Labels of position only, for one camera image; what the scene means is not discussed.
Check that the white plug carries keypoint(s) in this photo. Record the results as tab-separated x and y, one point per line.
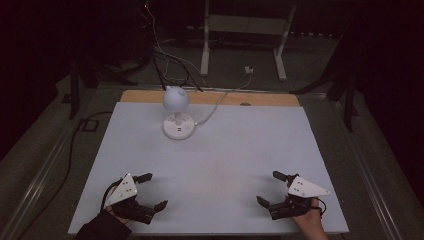
248	69

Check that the metal floor rail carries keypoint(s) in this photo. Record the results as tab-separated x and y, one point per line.
36	186
366	166

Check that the white metal stand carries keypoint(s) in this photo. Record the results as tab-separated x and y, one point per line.
205	50

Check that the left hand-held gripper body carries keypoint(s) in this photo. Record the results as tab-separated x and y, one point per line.
122	191

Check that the person's right hand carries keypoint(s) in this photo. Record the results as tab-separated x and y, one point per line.
313	223

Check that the white table mat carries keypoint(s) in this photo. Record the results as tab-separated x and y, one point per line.
213	166

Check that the black square frame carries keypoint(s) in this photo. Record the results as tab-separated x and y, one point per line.
83	125

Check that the person's left hand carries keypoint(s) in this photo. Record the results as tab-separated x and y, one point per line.
117	216

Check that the white round-base desk lamp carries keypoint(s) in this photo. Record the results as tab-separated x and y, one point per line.
175	98

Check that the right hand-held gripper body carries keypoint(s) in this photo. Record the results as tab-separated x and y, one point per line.
305	190

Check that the black tripod stand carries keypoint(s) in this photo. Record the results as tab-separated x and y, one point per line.
74	93
349	106

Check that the person's dark left sleeve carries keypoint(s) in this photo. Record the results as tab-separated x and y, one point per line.
101	229

